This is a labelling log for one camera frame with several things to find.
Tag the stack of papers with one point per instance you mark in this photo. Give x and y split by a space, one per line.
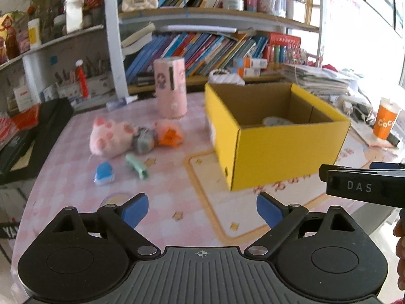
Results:
316 77

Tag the yellow cardboard box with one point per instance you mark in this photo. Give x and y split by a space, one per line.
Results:
278 155

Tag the blue and white small item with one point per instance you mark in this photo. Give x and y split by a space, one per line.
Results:
104 172

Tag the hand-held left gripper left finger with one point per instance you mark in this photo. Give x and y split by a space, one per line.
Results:
136 209

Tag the red tassel pen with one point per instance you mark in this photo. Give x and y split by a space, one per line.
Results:
83 79

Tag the red packet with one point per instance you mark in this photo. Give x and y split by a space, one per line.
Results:
23 123

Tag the orange and white carton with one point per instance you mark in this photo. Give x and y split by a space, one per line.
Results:
250 72
250 62

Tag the round white tin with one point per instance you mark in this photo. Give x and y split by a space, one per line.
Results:
233 4

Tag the person's right hand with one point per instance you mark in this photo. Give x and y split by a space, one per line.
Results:
401 262

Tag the red book set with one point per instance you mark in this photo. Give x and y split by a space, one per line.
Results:
284 41

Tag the pink cylindrical humidifier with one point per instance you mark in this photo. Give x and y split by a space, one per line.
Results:
171 88

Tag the pink checked tablecloth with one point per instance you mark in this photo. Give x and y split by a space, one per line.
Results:
72 180

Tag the white pen cup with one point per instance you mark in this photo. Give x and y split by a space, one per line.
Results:
296 11

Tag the white bookshelf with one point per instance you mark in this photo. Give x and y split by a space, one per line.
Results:
110 38

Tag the white carton-shaped box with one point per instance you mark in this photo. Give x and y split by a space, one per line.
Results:
74 11

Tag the row of leaning colourful books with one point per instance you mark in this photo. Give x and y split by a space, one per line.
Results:
196 50

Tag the white tube with yellow label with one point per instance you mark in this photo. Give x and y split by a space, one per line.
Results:
34 33

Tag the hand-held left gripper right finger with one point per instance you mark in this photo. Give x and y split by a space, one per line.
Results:
268 210

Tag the white quilted handbag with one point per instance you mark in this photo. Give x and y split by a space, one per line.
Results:
226 77

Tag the orange item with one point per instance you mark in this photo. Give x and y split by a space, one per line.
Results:
169 134

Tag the grey fuzzy small item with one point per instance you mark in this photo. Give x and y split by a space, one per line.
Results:
144 142

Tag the orange paper cup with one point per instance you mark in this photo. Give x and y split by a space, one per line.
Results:
386 120

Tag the patterned tape roll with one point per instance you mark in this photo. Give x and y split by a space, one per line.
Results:
277 121

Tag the pink plush paw toy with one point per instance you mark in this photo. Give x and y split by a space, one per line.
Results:
109 136

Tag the small clear spray bottle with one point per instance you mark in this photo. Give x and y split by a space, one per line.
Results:
121 103

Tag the box of coloured pencils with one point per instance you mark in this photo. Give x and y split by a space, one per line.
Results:
296 55

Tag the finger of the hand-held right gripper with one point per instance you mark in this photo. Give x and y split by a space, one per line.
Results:
351 183
387 165

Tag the white desk pen organizer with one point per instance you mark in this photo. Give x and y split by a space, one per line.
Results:
95 84

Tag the white power strip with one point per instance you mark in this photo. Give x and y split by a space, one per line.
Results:
354 104

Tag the black flat case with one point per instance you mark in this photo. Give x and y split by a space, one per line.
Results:
47 126

